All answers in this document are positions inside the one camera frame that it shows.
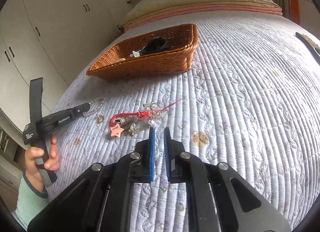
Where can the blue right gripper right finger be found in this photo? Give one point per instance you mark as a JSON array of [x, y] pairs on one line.
[[218, 198]]

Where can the folded pink blanket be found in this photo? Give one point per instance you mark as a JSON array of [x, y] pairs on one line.
[[187, 9]]

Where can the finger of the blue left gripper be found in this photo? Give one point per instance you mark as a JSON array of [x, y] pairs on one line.
[[82, 109]]

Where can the black wrist watch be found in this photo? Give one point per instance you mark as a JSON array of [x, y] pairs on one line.
[[156, 45]]

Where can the brown wicker basket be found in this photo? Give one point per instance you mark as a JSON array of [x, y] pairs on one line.
[[116, 62]]

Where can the light blue hair clip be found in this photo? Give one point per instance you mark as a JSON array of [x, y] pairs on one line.
[[136, 54]]

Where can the white quilted bedspread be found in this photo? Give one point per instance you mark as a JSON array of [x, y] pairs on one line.
[[250, 99]]

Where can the folded yellow blanket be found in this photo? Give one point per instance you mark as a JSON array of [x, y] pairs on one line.
[[223, 2]]

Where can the person's left forearm sleeve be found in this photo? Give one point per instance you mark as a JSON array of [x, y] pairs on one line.
[[32, 199]]

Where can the red cord star keychain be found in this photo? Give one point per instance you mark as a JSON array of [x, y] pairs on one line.
[[134, 122]]

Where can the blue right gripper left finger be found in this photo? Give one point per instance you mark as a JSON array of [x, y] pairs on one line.
[[100, 198]]

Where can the wooden bed brush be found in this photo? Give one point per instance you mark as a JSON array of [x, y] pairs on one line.
[[310, 45]]

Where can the white wardrobe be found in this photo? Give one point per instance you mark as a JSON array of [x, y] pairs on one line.
[[51, 39]]

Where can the person's left hand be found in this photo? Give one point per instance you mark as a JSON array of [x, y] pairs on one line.
[[52, 164]]

